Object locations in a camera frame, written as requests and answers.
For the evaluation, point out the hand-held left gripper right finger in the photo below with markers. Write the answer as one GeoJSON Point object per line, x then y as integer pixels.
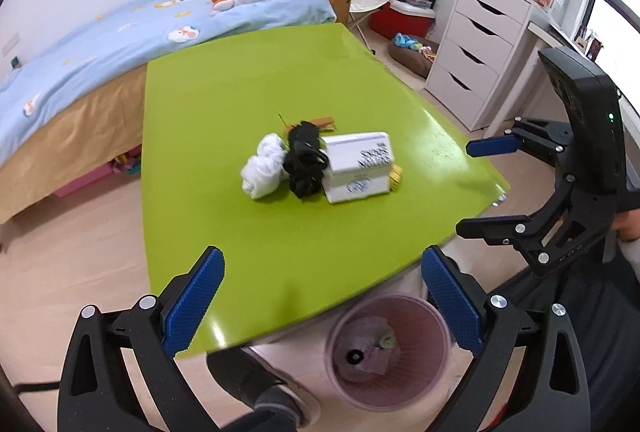
{"type": "Point", "coordinates": [452, 302]}

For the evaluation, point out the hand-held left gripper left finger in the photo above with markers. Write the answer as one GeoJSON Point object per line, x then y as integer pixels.
{"type": "Point", "coordinates": [195, 302]}

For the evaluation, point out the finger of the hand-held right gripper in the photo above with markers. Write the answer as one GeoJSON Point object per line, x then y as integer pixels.
{"type": "Point", "coordinates": [492, 228]}
{"type": "Point", "coordinates": [492, 145]}

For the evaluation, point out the white box black print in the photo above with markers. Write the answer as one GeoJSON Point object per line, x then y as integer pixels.
{"type": "Point", "coordinates": [357, 152]}

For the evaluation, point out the pink waste bin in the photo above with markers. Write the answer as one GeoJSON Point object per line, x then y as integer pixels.
{"type": "Point", "coordinates": [345, 392]}

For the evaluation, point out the white box blue emblem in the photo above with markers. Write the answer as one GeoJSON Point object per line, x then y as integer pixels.
{"type": "Point", "coordinates": [356, 186]}

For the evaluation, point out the brown wooden item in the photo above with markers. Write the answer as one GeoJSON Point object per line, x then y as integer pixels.
{"type": "Point", "coordinates": [320, 121]}

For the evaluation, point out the black plastic bag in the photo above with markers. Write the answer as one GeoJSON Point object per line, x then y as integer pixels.
{"type": "Point", "coordinates": [302, 161]}

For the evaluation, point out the person's right hand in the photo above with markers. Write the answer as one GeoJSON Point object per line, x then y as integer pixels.
{"type": "Point", "coordinates": [629, 227]}

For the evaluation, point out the person's black shoe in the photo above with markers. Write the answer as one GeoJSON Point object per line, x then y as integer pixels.
{"type": "Point", "coordinates": [250, 374]}

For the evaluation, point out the crumpled pink paper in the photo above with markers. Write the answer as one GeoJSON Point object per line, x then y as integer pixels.
{"type": "Point", "coordinates": [374, 358]}

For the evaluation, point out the white drawer chest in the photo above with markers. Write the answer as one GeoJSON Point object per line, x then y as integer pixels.
{"type": "Point", "coordinates": [480, 46]}

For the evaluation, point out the white desk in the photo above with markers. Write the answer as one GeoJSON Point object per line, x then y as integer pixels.
{"type": "Point", "coordinates": [545, 34]}

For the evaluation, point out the brown pet bed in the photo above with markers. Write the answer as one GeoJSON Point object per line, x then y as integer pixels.
{"type": "Point", "coordinates": [412, 59]}

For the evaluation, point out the red cooler box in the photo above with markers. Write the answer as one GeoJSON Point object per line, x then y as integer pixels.
{"type": "Point", "coordinates": [402, 20]}

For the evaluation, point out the person's dark trouser leg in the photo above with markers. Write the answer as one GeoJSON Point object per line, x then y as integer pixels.
{"type": "Point", "coordinates": [610, 337]}

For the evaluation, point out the pink storage box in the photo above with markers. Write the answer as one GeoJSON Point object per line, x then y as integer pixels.
{"type": "Point", "coordinates": [85, 182]}

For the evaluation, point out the wooden bed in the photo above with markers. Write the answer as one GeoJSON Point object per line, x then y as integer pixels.
{"type": "Point", "coordinates": [75, 131]}

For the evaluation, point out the light blue printed blanket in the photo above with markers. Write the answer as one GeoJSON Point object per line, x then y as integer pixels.
{"type": "Point", "coordinates": [100, 46]}

